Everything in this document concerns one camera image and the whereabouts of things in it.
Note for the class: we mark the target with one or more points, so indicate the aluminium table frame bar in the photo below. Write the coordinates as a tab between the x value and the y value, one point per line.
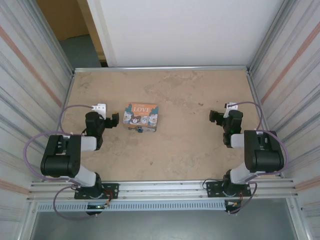
160	68

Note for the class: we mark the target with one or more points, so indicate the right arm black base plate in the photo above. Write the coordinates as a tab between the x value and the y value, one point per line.
212	186

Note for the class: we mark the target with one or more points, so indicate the brown cardboard board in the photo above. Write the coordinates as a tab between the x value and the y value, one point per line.
62	17

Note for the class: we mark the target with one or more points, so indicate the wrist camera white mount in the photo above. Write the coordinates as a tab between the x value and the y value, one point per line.
231	107
98	107

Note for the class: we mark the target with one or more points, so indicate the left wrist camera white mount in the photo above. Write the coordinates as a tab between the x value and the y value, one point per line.
98	107

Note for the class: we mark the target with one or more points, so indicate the bear print LOVE tin box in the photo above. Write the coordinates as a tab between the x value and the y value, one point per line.
141	116

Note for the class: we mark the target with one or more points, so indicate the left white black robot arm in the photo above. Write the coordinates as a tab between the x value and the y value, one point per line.
60	162

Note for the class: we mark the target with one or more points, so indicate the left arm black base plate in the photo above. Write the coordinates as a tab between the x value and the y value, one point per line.
112	187

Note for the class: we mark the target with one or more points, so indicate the aluminium mounting rail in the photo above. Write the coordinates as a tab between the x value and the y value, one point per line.
162	187

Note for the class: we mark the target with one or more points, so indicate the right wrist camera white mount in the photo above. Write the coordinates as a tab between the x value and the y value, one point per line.
231	107

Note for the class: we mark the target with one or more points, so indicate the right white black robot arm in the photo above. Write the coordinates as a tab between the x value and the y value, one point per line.
265	157

